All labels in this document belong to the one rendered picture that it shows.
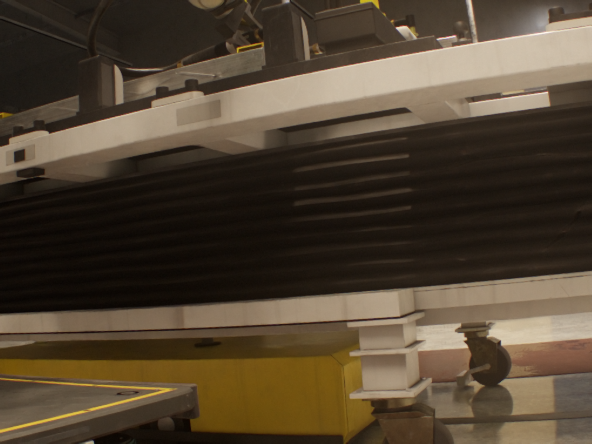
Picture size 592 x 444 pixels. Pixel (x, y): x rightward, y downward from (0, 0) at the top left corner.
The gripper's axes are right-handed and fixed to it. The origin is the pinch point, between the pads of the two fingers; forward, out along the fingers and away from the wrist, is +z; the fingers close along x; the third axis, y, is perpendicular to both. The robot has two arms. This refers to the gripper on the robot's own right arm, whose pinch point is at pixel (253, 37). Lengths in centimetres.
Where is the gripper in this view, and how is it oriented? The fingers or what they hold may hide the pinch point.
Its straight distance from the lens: 214.2
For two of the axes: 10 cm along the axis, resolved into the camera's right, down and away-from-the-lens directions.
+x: -2.4, 8.6, -4.4
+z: 5.9, 4.9, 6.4
